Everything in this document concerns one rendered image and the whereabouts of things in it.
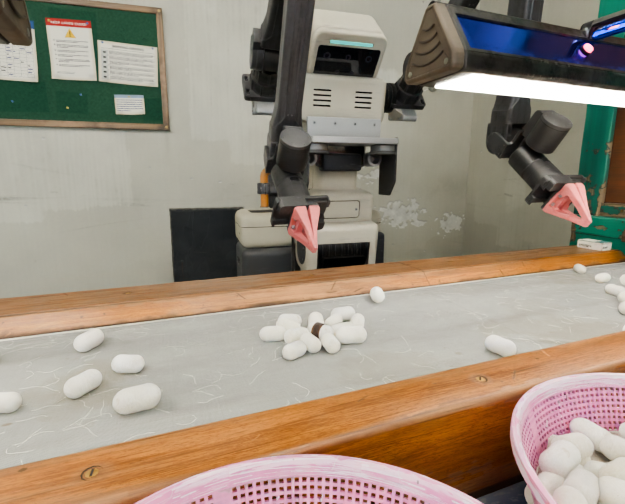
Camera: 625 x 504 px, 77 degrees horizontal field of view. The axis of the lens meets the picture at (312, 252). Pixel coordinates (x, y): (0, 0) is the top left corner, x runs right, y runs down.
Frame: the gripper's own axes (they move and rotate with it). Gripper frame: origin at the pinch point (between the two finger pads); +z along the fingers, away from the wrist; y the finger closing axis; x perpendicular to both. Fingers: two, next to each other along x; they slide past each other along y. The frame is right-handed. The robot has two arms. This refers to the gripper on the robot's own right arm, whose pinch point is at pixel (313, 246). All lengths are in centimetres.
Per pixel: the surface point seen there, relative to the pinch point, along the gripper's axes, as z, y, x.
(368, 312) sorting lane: 14.7, 3.7, -1.8
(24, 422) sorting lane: 24.0, -36.2, -10.7
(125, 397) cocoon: 24.7, -28.3, -13.6
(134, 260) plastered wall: -122, -38, 155
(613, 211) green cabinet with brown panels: -2, 80, -1
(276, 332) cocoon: 17.8, -12.2, -6.7
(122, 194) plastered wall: -148, -41, 125
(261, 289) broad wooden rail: 5.3, -9.9, 3.0
